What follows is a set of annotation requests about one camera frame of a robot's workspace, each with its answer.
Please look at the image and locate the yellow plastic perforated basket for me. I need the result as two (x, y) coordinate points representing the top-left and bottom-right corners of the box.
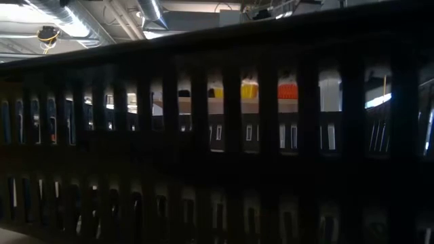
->
(207, 78), (260, 100)

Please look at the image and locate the black yellow hanging fixture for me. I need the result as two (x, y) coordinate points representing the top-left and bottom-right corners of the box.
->
(36, 25), (62, 55)

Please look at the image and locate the white column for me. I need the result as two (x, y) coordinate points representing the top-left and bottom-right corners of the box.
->
(318, 69), (343, 113)

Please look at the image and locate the orange plastic perforated basket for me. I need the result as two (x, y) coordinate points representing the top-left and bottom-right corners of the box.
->
(277, 76), (299, 100)

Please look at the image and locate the silver ceiling air duct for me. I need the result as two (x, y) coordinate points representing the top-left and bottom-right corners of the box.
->
(136, 0), (170, 31)
(25, 0), (115, 49)

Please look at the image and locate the wooden shelf board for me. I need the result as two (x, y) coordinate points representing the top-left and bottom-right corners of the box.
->
(151, 97), (300, 115)

